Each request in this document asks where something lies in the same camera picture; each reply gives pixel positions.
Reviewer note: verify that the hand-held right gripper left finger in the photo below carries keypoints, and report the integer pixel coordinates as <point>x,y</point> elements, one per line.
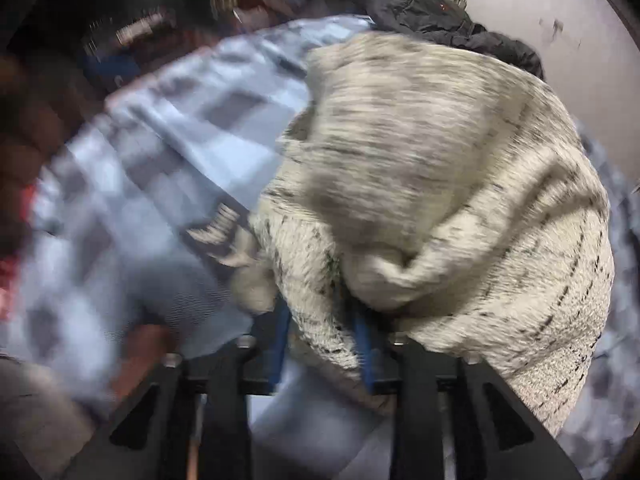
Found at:
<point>279,347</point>

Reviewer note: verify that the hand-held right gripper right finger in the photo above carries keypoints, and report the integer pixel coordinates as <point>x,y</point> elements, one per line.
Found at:
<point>363,352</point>

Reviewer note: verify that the cream plaid jacket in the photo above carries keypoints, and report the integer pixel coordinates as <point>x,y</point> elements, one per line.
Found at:
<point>450,185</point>

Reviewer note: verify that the blue checked blanket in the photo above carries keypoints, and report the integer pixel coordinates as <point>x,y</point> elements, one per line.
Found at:
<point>170,160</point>

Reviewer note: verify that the red cloth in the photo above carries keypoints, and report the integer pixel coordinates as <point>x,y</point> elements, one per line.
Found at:
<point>12,270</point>

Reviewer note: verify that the black puffer jacket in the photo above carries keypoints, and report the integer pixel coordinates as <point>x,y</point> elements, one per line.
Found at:
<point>445,20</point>

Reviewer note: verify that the metal wall hook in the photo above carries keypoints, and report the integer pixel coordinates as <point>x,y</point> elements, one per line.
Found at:
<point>557,27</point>

